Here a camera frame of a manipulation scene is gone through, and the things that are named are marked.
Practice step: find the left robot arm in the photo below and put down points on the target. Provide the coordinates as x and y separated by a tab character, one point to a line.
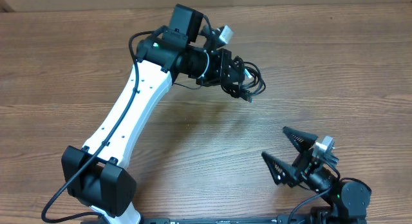
96	174

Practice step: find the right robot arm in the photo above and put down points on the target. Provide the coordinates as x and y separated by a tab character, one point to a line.
336	199

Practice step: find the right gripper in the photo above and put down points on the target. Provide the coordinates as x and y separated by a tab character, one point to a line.
302	163

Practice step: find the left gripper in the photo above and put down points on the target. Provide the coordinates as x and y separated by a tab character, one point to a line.
224	63

